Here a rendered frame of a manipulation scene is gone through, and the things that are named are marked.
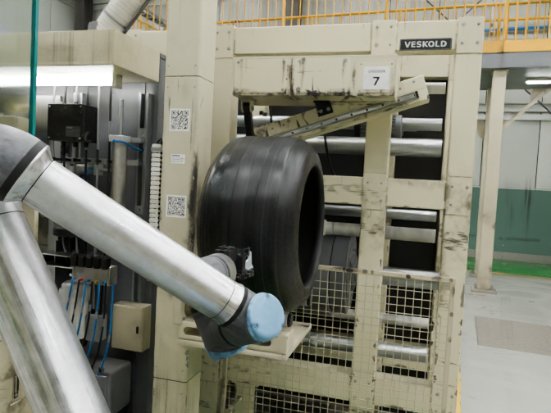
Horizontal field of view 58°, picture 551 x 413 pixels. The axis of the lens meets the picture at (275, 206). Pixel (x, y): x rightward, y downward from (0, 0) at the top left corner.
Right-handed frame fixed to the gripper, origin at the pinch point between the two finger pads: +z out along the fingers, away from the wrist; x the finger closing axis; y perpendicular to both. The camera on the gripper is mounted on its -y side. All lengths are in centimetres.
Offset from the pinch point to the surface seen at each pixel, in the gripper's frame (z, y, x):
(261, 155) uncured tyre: 8.8, 32.5, 0.5
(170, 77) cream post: 19, 58, 38
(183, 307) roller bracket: 10.4, -16.8, 24.1
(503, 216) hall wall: 931, -9, -204
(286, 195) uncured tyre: 3.4, 21.2, -9.3
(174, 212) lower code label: 19.5, 12.5, 33.8
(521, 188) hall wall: 930, 47, -234
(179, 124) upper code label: 19, 42, 33
